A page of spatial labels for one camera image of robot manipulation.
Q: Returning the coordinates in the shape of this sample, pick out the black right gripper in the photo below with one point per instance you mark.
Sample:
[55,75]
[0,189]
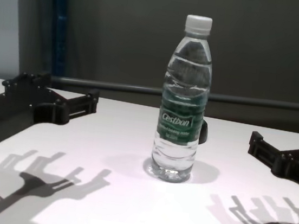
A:
[298,166]

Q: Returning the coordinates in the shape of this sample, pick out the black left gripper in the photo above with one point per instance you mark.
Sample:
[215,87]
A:
[30,105]

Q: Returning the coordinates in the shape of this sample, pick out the clear water bottle green label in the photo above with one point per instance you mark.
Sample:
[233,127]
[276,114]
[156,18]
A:
[177,137]

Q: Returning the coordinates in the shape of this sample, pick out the green YES button black base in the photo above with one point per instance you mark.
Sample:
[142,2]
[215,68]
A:
[204,132]

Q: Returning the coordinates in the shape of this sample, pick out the blue vertical post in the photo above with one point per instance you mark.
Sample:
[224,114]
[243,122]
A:
[59,38]

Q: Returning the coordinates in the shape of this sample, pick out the grey horizontal rail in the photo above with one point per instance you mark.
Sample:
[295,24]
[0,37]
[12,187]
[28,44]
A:
[114,86]

